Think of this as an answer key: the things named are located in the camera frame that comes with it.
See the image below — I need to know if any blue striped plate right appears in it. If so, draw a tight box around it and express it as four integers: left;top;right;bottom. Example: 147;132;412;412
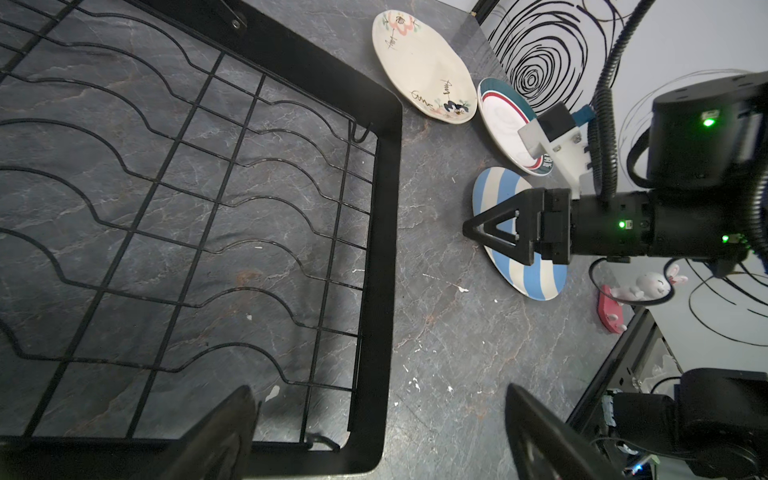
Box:
472;167;568;301

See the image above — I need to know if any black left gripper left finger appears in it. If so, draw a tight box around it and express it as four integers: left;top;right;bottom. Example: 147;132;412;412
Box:
155;385;259;479

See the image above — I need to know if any green red rimmed plate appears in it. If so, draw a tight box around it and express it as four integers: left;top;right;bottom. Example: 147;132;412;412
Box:
477;78;554;177

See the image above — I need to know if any cream floral plate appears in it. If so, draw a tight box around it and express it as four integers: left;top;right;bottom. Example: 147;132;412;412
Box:
372;10;477;125

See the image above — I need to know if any white rabbit figurine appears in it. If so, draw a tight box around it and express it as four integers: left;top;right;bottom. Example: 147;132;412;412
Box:
609;264;688;301

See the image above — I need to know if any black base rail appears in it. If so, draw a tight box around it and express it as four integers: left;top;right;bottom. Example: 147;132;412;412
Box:
567;307;661;439

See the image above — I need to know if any black wire dish rack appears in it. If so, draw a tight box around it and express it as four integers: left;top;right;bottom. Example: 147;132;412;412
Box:
1;1;403;479

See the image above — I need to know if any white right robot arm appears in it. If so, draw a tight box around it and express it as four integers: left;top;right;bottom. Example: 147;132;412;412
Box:
463;1;767;479

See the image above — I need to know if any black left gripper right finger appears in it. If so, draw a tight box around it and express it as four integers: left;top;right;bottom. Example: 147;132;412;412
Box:
505;383;623;479

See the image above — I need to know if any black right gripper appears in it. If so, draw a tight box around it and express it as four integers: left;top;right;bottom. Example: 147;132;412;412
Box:
462;188;572;266

